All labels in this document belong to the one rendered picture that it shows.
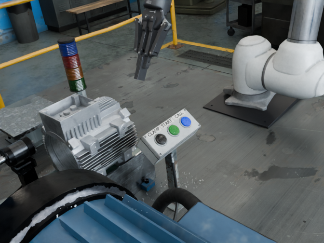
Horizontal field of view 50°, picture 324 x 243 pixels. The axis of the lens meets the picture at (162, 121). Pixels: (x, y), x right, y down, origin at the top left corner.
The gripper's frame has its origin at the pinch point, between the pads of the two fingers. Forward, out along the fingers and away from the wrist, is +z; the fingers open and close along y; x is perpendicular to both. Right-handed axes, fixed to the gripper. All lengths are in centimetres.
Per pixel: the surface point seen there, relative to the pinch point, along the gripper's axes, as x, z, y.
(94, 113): -12.7, 14.6, -0.8
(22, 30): 198, -8, -469
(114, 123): -7.2, 16.5, 1.6
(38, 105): 6, 26, -60
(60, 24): 255, -33, -460
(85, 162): -15.2, 26.8, 2.9
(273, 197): 29, 28, 36
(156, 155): -6.4, 19.7, 18.1
